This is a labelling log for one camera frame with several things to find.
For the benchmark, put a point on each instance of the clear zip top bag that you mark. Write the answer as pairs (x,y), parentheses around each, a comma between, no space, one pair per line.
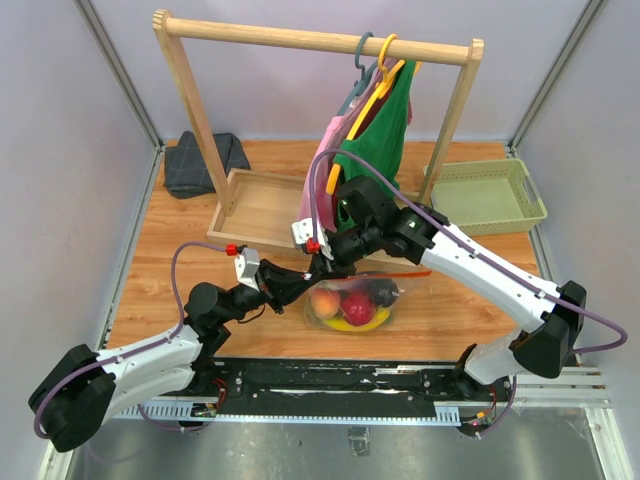
(407,282)

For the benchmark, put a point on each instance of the red fake apple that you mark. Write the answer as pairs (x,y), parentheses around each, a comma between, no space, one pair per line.
(357,309)

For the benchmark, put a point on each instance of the green sleeveless shirt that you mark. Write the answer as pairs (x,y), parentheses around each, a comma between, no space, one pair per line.
(381,143)

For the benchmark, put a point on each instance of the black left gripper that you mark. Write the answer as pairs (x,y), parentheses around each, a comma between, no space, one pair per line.
(281,286)

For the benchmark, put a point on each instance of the light green plastic basket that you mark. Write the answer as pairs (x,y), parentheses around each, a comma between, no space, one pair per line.
(489,197)

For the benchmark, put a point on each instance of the pink shirt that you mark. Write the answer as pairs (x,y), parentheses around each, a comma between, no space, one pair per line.
(314,191)

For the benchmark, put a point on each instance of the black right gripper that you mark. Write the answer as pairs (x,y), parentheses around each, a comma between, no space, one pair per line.
(319,267)

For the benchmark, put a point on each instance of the yellow clothes hanger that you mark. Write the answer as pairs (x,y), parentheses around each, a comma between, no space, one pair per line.
(380,92)

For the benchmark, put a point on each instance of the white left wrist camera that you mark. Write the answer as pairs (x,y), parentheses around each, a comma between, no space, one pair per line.
(246,265)

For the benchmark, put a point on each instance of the dark purple fake eggplant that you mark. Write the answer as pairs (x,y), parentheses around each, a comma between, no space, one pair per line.
(383,292)

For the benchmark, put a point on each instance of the dark grey folded cloth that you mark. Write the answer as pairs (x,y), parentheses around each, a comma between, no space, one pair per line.
(186,175)

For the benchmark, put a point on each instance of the grey-green clothes hanger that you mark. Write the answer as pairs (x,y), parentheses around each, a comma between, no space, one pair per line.
(364,79)

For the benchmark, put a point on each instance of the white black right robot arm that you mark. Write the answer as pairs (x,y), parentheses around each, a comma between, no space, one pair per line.
(549,317)

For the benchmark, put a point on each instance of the orange fake peach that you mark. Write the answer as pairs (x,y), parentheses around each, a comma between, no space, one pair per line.
(325,303)

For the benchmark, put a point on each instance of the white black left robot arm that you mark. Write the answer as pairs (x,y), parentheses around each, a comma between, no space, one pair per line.
(86,388)

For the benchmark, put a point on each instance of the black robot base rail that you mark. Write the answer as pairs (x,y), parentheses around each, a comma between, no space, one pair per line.
(335,389)

